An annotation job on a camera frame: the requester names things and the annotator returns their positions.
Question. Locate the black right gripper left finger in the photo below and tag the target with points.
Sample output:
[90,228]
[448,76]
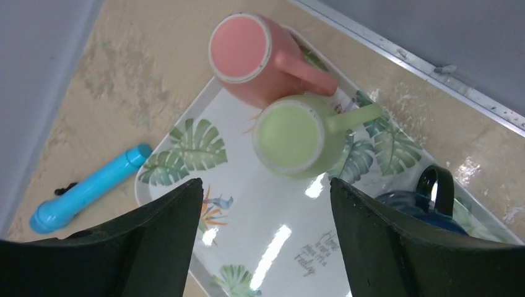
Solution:
[145,252]

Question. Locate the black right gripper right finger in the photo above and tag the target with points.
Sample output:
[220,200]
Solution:
[389,253]

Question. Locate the dark blue mug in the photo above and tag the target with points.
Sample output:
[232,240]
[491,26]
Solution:
[432,201]

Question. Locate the light green ceramic mug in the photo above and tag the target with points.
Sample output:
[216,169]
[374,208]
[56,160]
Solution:
[302,136]

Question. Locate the pink ceramic mug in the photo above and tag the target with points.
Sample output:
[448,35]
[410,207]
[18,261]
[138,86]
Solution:
[259,62]

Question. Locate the blue toy microphone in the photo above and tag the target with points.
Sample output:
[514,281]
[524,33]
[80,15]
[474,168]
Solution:
[53,215]

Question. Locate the white leaf-print tray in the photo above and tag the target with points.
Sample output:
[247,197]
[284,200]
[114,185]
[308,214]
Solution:
[260,234]

